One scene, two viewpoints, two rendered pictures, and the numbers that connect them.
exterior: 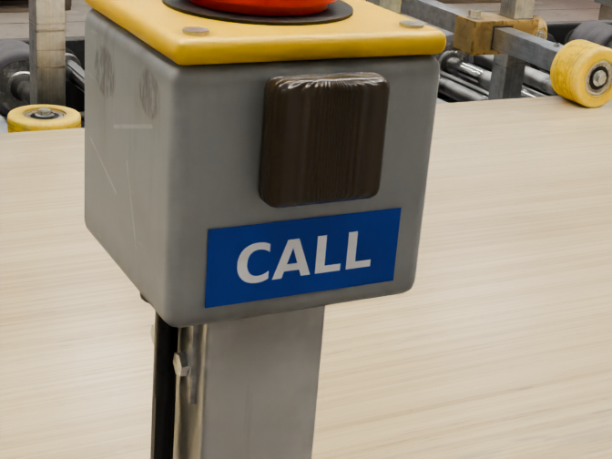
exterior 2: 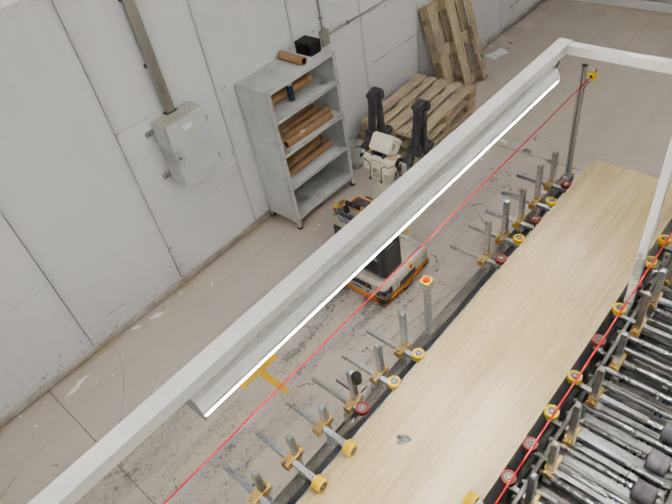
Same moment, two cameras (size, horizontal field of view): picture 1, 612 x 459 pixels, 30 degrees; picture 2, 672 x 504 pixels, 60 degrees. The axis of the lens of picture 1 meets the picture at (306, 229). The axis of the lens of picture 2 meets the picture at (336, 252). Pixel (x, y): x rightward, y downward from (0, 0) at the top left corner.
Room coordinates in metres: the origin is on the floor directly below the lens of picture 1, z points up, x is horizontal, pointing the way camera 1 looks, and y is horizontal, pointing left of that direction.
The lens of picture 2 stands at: (2.57, -1.02, 3.87)
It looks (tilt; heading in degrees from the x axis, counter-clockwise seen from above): 43 degrees down; 168
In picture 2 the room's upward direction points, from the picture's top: 11 degrees counter-clockwise
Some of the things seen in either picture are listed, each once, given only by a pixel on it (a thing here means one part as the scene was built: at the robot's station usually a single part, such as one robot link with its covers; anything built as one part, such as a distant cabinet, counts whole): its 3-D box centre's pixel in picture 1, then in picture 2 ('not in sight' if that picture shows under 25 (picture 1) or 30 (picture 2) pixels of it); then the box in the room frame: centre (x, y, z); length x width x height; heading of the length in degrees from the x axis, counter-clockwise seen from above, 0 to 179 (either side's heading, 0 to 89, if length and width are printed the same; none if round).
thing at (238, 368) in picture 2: not in sight; (412, 199); (0.82, -0.26, 2.34); 2.40 x 0.12 x 0.08; 119
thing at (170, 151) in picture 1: (249, 149); (426, 284); (0.29, 0.02, 1.18); 0.07 x 0.07 x 0.08; 29
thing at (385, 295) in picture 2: not in sight; (380, 262); (-1.02, 0.16, 0.16); 0.67 x 0.64 x 0.25; 119
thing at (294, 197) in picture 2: not in sight; (300, 139); (-2.42, -0.04, 0.78); 0.90 x 0.45 x 1.55; 119
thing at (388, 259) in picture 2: not in sight; (368, 233); (-0.98, 0.08, 0.59); 0.55 x 0.34 x 0.83; 29
